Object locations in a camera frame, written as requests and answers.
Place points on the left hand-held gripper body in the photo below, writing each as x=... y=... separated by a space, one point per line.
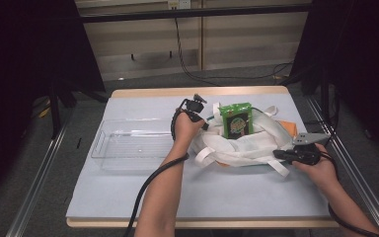
x=194 y=106

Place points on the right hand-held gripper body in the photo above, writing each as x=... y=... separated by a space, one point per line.
x=306 y=154

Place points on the green snack packet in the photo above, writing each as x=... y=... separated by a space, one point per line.
x=236 y=121

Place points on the white patterned tote bag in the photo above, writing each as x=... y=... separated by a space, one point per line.
x=243 y=148

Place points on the clear plastic bin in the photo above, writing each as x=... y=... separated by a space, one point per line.
x=131 y=144

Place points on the person's left hand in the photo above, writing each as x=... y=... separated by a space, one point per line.
x=184 y=131

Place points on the person's right hand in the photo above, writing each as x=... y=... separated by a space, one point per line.
x=324 y=174

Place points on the black metal stand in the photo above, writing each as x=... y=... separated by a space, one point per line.
x=325 y=98
x=55 y=112

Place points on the light blue table mat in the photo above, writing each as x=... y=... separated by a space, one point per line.
x=194 y=194

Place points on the black horizontal bar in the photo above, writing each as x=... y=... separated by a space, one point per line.
x=210 y=13

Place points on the black curtain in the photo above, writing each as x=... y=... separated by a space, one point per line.
x=19 y=65
x=358 y=49

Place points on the metal floor rail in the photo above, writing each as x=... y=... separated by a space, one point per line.
x=36 y=184
x=358 y=184

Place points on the white wall outlet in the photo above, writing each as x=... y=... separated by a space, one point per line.
x=181 y=4

